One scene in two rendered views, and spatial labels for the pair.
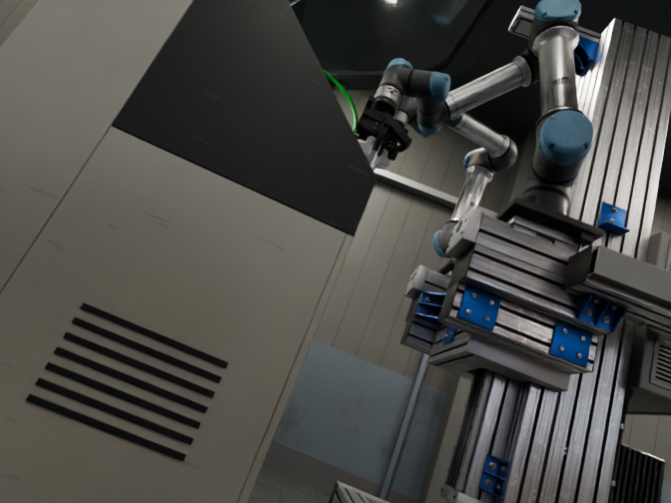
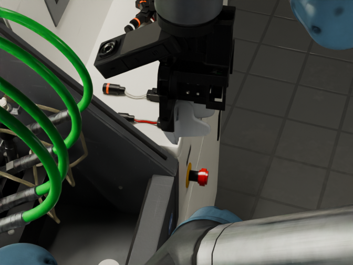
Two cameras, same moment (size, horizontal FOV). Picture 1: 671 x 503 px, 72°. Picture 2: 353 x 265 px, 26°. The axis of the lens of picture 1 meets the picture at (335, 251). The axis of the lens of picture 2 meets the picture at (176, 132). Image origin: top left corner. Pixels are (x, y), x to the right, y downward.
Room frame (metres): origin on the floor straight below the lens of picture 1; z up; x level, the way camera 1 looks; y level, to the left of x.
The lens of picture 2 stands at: (0.77, -0.21, 1.94)
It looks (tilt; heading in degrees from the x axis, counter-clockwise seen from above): 45 degrees down; 16
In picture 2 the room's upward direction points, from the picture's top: straight up
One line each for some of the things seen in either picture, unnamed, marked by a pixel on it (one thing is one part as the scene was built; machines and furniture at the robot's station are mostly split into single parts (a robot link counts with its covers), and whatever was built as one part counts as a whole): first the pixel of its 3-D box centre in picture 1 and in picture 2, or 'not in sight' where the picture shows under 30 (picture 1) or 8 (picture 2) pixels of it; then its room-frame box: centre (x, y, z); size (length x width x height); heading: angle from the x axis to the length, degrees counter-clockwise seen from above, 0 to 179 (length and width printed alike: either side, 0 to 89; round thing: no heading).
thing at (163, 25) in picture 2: (391, 140); (194, 52); (1.44, -0.04, 1.38); 0.09 x 0.08 x 0.12; 96
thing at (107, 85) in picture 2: not in sight; (134, 91); (1.77, 0.16, 0.99); 0.12 x 0.02 x 0.02; 95
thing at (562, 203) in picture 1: (541, 213); not in sight; (1.05, -0.47, 1.09); 0.15 x 0.15 x 0.10
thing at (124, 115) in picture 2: not in sight; (144, 119); (1.71, 0.12, 0.99); 0.12 x 0.02 x 0.02; 99
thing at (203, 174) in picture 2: not in sight; (197, 176); (1.77, 0.04, 0.80); 0.05 x 0.04 x 0.05; 6
